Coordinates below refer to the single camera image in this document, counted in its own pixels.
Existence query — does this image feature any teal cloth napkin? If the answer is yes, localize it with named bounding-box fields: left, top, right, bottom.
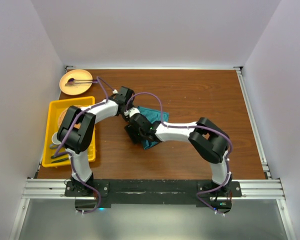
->
left=137, top=106, right=161, bottom=150

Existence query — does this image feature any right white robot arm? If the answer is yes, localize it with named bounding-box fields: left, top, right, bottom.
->
left=124, top=112, right=233, bottom=197

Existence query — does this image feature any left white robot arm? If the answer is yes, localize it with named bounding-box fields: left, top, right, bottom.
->
left=57, top=86, right=135, bottom=196

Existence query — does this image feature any beige round plate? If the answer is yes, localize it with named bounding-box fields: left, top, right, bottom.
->
left=59, top=69, right=93, bottom=96

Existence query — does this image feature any purple spoon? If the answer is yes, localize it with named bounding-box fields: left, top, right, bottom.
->
left=65, top=78, right=98, bottom=85

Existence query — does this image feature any orange woven round mat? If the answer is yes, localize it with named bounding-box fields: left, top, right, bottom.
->
left=57, top=107, right=69, bottom=128

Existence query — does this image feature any white grey mug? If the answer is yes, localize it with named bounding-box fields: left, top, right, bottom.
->
left=49, top=132, right=61, bottom=150

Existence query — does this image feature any yellow plastic tray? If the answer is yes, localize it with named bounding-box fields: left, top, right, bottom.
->
left=41, top=96, right=95, bottom=168

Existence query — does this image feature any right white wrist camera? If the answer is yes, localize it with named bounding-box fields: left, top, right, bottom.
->
left=123, top=107, right=140, bottom=118

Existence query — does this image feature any gold utensil green handle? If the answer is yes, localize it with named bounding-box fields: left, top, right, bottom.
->
left=51, top=157, right=69, bottom=164

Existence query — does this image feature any gold spoon green handle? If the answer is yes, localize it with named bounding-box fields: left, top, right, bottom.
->
left=50, top=152, right=68, bottom=159

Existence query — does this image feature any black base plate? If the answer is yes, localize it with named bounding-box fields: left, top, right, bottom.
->
left=64, top=179, right=242, bottom=213

